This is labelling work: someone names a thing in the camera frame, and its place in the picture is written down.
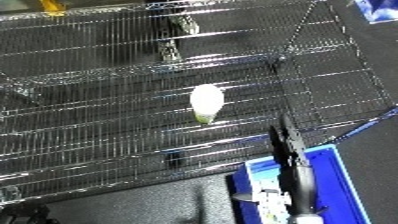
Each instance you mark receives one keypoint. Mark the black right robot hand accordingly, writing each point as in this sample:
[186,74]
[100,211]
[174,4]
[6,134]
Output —
[290,146]

